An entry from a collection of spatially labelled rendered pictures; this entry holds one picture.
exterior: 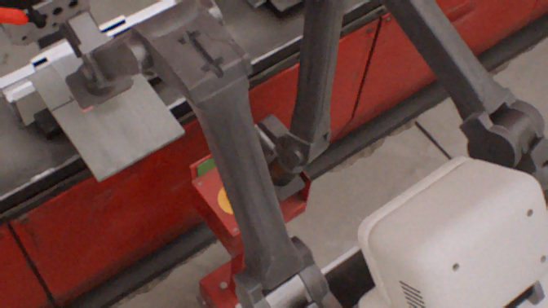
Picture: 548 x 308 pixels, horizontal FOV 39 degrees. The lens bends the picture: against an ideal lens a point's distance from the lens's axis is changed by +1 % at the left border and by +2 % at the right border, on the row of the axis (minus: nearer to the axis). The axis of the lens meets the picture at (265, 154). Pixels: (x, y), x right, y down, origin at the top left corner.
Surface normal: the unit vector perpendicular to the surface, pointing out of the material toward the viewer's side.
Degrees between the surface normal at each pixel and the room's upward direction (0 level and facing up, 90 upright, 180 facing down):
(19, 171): 0
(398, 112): 0
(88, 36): 23
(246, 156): 63
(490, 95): 28
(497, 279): 48
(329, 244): 0
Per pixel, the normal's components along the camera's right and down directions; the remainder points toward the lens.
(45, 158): 0.05, -0.49
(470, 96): -0.69, 0.31
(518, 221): 0.47, 0.20
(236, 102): 0.54, 0.43
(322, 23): -0.58, 0.52
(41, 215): 0.56, 0.74
